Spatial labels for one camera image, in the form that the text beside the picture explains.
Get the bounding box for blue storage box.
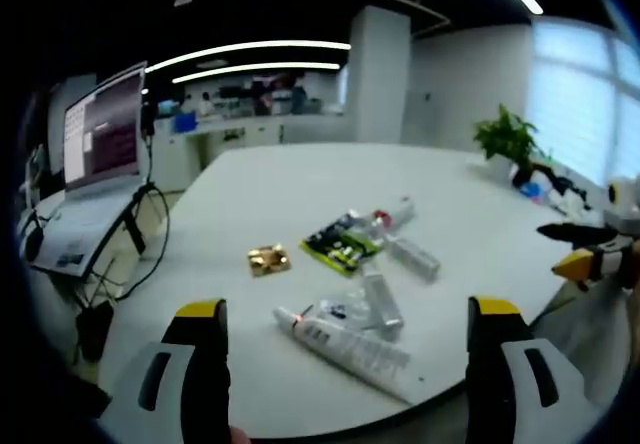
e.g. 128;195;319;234
171;111;199;134

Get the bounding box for short ceiling light strip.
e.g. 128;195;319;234
171;62;342;85

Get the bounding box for white background counter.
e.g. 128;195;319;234
149;112;347;178

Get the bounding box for window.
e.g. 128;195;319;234
528;17;640;188

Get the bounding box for computer monitor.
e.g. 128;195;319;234
61;60;149;191

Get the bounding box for green potted plant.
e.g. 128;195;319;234
472;103;544;188

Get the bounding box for large white skincare tube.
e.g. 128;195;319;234
272;305;412;406

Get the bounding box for red-capped white skincare tube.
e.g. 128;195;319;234
368;195;417;231

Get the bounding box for green skincare packet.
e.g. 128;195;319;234
299;212;387;279

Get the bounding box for black object on table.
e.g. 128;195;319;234
530;162;592;213

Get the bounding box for black cable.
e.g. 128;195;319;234
74;103;172;310

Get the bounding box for long ceiling light strip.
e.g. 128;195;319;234
144;39;352;74

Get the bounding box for small clear skincare sachet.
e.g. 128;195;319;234
317;297;354;322

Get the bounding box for white monitor stand desk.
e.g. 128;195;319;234
18;182;147;279

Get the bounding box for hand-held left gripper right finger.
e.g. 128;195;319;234
464;294;601;444

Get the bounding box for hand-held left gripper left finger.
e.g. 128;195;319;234
99;297;232;444

